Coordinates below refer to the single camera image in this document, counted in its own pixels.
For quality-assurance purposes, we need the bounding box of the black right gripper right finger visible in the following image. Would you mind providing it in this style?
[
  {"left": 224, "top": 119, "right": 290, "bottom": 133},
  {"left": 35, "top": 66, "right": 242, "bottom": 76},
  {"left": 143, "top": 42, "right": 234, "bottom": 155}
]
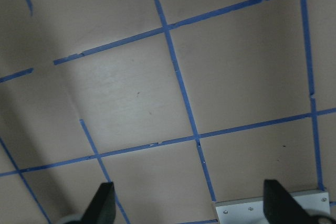
[{"left": 263, "top": 179, "right": 315, "bottom": 224}]

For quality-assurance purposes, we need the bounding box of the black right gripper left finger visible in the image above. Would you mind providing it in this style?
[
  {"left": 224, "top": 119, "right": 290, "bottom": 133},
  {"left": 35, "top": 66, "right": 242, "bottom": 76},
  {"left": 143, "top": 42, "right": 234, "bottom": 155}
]
[{"left": 80, "top": 182, "right": 116, "bottom": 224}]

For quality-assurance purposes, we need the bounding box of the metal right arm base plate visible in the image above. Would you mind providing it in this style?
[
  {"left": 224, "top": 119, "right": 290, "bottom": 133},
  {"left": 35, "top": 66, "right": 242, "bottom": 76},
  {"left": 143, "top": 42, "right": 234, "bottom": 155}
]
[{"left": 214, "top": 189, "right": 332, "bottom": 224}]

